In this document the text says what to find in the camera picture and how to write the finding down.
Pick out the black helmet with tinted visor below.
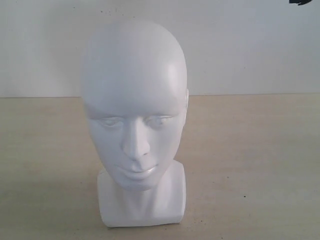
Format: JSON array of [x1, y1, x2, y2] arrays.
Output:
[[288, 0, 313, 6]]

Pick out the white mannequin head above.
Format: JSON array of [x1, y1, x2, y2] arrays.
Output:
[[81, 19, 189, 228]]

